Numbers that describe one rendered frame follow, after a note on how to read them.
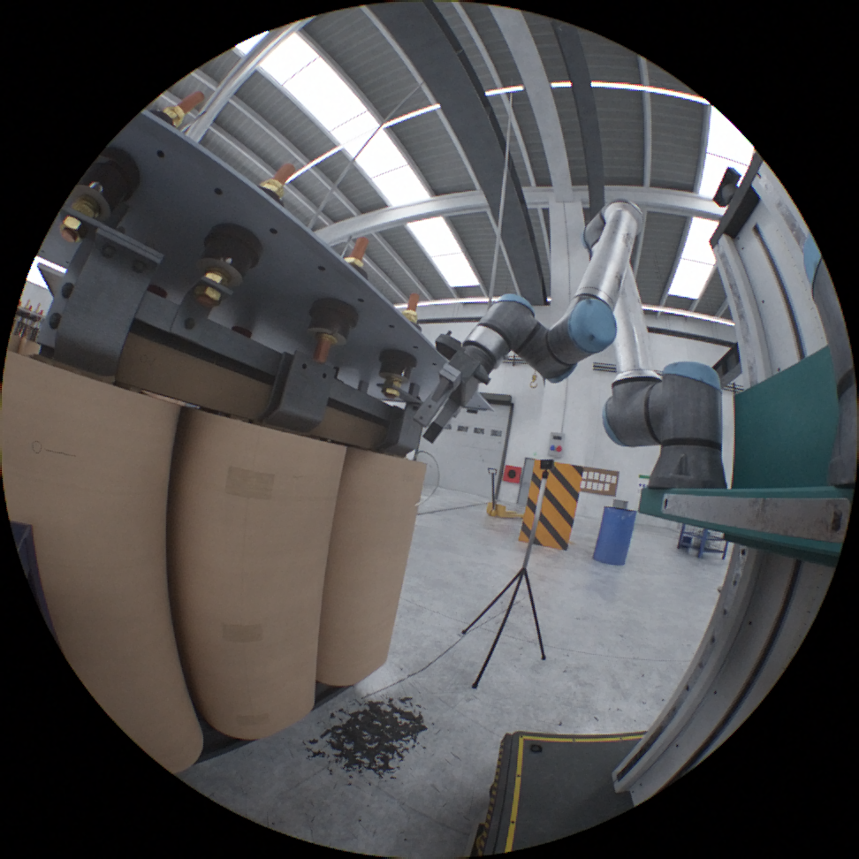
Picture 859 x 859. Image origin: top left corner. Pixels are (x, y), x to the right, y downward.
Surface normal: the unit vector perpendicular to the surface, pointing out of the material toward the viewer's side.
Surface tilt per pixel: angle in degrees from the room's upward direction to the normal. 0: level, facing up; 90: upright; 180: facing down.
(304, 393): 90
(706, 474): 70
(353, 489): 90
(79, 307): 90
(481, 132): 180
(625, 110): 174
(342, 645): 90
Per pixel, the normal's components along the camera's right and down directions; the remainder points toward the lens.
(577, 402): -0.43, -0.19
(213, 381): 0.88, 0.12
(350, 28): -0.29, 0.96
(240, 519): 0.61, 0.03
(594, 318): 0.08, -0.02
